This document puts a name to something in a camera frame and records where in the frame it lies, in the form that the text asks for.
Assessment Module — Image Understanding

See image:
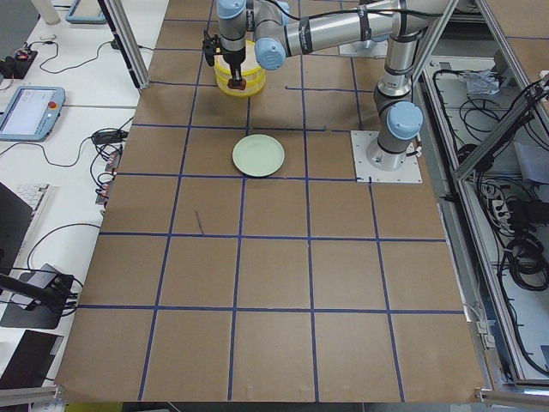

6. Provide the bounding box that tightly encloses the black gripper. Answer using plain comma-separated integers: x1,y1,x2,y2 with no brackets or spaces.
221,37,245,87

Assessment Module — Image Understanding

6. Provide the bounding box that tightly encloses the brown steamed bun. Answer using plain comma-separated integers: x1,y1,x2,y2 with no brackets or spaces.
227,78,246,90

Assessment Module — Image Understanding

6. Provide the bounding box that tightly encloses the yellow steamer layer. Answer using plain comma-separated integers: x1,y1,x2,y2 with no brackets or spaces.
216,76,266,98
214,54,264,84

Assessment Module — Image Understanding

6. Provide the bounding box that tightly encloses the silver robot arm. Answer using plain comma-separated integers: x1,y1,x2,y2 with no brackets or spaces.
202,1,445,171

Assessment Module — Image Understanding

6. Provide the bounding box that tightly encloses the light green plate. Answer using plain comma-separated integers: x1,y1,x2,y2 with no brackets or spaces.
232,134,285,178

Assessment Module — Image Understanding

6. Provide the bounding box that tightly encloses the black power adapter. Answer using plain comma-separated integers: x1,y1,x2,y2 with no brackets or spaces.
92,130,128,145

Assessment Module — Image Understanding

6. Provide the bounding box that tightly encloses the blue teach pendant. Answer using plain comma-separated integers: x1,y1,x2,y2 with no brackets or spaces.
65,0,106,25
1,86,65,142

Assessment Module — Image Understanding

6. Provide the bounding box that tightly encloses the white keyboard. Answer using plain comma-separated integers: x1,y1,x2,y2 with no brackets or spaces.
15,183,57,232

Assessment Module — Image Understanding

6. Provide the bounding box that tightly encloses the black laptop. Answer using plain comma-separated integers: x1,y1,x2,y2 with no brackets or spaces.
0,184,33,275

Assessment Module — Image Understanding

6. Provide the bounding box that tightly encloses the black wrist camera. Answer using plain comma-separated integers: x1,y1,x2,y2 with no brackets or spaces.
202,30,222,67

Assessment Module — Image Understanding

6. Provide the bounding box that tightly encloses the aluminium frame post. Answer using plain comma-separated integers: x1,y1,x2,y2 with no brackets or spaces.
98,0,150,90

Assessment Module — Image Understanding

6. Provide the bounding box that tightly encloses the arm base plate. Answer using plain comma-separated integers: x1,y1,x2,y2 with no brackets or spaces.
350,130,423,184
338,39,388,59

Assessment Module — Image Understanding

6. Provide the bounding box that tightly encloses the black camera stand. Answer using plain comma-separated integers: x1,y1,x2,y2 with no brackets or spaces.
1,264,75,330

